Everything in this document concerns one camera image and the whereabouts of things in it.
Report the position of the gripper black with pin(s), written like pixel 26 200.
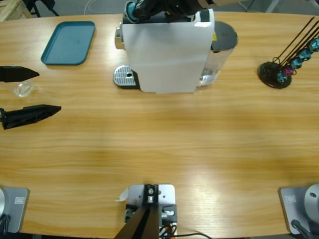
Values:
pixel 1 115
pixel 216 3

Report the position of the clear glass cup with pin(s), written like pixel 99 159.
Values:
pixel 23 89

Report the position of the teal coffee capsule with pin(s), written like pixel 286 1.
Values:
pixel 296 63
pixel 314 45
pixel 282 78
pixel 130 12
pixel 304 54

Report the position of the white capsule coffee machine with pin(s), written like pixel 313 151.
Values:
pixel 164 54

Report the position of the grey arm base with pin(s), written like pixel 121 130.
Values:
pixel 291 211
pixel 17 209

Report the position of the purple coffee capsule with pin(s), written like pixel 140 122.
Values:
pixel 288 71

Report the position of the clear water tank black lid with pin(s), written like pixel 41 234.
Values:
pixel 224 35

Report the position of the teal plastic tray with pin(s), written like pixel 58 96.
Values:
pixel 67 42

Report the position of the wooden crate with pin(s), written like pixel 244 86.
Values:
pixel 10 10

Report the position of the black chair base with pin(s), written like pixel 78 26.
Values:
pixel 32 3

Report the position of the grey metal leg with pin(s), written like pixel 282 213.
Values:
pixel 272 5

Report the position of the black capsule holder with rods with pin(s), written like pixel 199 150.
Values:
pixel 268 79

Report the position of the white tape tab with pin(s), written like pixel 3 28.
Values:
pixel 122 195

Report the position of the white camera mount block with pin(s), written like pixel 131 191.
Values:
pixel 165 194

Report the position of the black camera post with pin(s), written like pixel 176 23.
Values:
pixel 144 224

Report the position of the black mount bracket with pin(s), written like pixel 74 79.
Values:
pixel 173 208

